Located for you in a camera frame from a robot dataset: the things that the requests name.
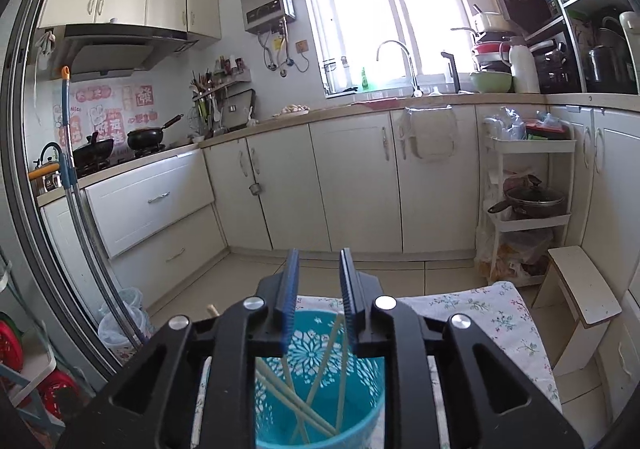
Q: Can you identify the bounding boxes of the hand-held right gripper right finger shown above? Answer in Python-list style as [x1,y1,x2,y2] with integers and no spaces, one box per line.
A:
[339,248,583,449]

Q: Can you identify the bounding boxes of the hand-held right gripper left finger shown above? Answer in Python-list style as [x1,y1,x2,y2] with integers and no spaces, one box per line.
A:
[60,249,301,449]

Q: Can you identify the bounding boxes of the bundle of wooden chopsticks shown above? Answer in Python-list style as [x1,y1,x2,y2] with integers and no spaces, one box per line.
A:
[255,313,351,445]

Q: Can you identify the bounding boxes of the blue perforated plastic basket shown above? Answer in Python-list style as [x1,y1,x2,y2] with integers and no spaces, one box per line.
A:
[252,310,387,449]

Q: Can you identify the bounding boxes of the white base cabinets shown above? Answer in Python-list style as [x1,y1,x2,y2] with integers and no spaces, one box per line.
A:
[40,105,640,410]

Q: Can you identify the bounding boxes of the floral tablecloth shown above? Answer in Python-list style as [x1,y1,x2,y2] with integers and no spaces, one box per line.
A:
[192,280,561,449]

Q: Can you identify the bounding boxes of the plastic bag of food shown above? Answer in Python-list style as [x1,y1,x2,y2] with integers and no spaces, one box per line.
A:
[475,229,553,287]

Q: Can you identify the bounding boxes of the white hanging bag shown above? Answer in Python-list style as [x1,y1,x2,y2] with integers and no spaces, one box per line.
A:
[402,105,457,162]

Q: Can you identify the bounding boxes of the plate of food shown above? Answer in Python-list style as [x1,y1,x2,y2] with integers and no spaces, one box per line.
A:
[272,103,311,119]

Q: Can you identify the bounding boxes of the dark lidded pan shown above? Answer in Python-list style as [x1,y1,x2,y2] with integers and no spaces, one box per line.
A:
[487,176,568,220]

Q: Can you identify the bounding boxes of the black frying pan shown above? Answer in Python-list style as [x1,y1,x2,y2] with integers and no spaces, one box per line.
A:
[127,114,185,152]

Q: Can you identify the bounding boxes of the small wooden stool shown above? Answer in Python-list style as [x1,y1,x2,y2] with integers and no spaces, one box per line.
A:
[531,245,623,377]

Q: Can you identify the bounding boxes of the chrome gooseneck faucet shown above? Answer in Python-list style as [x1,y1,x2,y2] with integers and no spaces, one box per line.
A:
[376,40,423,98]

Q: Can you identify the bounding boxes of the clear plastic bags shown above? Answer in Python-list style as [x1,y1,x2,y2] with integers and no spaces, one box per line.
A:
[482,106,526,140]

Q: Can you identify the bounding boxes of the white storage trolley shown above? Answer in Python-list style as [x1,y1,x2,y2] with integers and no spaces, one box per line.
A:
[482,122,576,287]

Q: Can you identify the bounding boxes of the red patterned slipper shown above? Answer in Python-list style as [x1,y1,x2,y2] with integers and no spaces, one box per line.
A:
[37,369,83,422]
[0,311,23,372]

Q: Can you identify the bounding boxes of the black wok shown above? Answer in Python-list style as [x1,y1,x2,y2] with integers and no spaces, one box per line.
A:
[72,132,116,170]

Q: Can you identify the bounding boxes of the black faucet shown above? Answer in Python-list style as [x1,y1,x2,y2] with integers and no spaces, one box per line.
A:
[441,50,461,94]

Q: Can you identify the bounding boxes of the blue and beige shoe rack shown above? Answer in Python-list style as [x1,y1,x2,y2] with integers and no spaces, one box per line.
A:
[0,249,68,430]

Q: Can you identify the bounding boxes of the green bowl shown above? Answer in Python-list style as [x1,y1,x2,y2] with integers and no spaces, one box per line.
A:
[469,70,514,94]

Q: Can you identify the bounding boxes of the red and green boxes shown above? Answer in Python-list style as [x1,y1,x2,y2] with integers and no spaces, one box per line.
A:
[525,112,571,140]

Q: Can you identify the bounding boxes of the white thermos jug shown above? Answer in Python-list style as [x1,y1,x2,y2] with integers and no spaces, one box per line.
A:
[506,43,541,94]

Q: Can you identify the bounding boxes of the stack of dishes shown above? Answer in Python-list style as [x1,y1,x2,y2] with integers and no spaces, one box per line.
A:
[471,12,521,72]

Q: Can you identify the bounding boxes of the kitchen window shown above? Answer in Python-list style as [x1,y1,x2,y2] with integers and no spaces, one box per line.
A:
[295,0,481,97]

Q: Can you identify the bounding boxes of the beige countertop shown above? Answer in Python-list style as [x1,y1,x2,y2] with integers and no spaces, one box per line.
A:
[35,92,640,207]

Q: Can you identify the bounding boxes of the range hood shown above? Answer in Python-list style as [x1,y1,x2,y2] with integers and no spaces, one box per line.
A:
[50,24,201,80]

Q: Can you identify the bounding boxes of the black countertop oven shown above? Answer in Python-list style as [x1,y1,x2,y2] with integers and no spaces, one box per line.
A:
[530,36,583,94]

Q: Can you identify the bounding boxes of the black microwave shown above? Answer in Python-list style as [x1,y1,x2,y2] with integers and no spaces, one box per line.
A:
[492,0,568,37]

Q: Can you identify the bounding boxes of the black pot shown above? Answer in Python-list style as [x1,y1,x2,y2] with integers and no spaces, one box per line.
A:
[585,45,631,82]

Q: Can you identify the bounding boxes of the white electric kettle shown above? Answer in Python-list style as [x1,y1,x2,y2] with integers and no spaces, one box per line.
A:
[619,10,640,92]

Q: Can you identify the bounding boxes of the wall utensil rack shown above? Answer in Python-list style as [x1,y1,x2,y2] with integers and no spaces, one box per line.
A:
[189,56,256,135]

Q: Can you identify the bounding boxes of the mop with blue handle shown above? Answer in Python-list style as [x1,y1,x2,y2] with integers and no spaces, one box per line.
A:
[56,66,151,345]

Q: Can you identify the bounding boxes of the red wall stickers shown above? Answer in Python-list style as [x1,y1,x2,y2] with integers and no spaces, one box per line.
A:
[55,84,156,145]

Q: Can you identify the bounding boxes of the steel kettle with orange handle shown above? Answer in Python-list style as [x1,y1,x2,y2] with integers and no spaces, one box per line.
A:
[27,142,66,195]

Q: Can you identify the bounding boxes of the grey sliding door frame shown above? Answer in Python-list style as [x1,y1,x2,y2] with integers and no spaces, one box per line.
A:
[0,0,126,380]

